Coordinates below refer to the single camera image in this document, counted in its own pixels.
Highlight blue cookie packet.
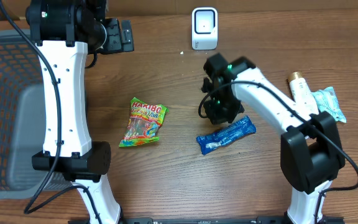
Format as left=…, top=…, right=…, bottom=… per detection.
left=196, top=116, right=257, bottom=155

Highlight green gummy candy bag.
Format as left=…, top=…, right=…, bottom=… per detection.
left=119, top=97, right=168, bottom=147

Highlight white tube with gold cap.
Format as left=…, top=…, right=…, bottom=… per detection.
left=287, top=72, right=319, bottom=114

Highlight mint green wipes packet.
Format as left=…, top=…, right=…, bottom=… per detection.
left=312, top=86, right=347, bottom=123

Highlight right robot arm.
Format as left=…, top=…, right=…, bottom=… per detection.
left=199, top=54, right=345, bottom=223

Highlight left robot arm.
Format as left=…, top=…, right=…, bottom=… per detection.
left=25, top=1, right=125, bottom=223

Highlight white barcode scanner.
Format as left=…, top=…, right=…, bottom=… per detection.
left=191, top=7, right=218, bottom=50

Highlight grey plastic mesh basket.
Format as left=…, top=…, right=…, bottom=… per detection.
left=0, top=29, right=74, bottom=202

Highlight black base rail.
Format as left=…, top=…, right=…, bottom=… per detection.
left=68, top=216, right=345, bottom=224

